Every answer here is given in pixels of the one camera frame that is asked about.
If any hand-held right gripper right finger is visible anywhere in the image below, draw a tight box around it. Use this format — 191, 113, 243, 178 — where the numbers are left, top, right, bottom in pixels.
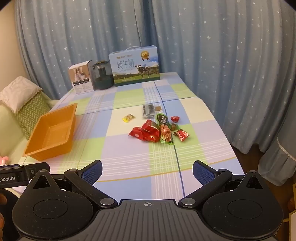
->
178, 160, 266, 208

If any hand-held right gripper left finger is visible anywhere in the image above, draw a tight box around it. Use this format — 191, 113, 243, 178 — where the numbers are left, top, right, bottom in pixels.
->
30, 160, 118, 208

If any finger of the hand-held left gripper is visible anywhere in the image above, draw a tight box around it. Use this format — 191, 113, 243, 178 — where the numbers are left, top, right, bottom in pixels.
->
0, 162, 50, 180

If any orange plastic tray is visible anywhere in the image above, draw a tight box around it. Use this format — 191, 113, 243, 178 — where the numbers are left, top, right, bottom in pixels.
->
23, 103, 78, 161

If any red white-label snack packet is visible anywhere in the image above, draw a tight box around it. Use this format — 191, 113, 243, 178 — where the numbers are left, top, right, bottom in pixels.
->
173, 129, 190, 142

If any long green snack packet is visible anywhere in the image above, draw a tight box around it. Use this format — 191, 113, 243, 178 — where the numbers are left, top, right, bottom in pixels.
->
156, 113, 174, 146

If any grey striped snack packet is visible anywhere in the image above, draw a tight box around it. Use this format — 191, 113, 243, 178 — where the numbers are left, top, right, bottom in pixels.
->
142, 104, 155, 120

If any person's left hand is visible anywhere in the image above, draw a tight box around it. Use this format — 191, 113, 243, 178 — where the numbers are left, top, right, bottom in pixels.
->
0, 193, 7, 234

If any checked tablecloth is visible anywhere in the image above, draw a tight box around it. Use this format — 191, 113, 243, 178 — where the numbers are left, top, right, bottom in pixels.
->
17, 72, 245, 207

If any green zigzag cushion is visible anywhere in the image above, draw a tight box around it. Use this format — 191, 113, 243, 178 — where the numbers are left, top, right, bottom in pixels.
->
16, 91, 52, 141

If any blue lace-trimmed cloth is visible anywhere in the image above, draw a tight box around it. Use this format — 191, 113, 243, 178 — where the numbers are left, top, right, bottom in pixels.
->
258, 134, 296, 186

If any white cushion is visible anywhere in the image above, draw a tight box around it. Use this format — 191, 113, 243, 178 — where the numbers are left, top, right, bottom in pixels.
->
0, 76, 43, 114

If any white product box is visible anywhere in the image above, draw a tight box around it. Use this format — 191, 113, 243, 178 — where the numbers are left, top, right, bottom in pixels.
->
68, 61, 95, 95

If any dark glass jar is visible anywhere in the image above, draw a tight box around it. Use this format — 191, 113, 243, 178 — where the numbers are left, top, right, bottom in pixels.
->
90, 61, 115, 90

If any blue milk carton box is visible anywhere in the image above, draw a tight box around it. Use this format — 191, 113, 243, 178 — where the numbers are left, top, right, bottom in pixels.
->
109, 45, 161, 87

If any blue star curtain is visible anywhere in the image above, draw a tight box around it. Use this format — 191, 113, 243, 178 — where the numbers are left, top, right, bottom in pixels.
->
14, 0, 296, 153

